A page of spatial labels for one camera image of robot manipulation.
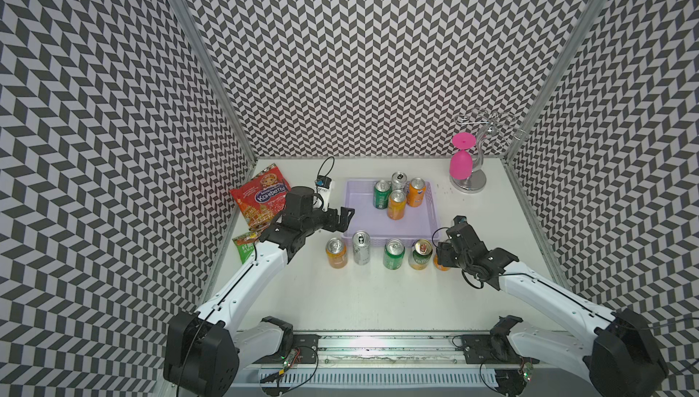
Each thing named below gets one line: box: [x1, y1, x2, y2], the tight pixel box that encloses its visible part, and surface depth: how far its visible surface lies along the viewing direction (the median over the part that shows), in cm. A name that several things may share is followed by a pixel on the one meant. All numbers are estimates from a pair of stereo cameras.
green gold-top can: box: [408, 238, 434, 271], surface depth 84 cm
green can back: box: [373, 179, 393, 211], surface depth 98 cm
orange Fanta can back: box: [406, 176, 427, 208], surface depth 98 cm
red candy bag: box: [229, 162, 292, 231], surface depth 104 cm
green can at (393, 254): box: [383, 237, 406, 271], surface depth 84 cm
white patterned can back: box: [391, 170, 408, 194], surface depth 96 cm
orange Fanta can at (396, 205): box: [387, 189, 407, 221], surface depth 96 cm
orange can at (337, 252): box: [325, 236, 348, 269], surface depth 84 cm
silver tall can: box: [352, 229, 372, 266], surface depth 81 cm
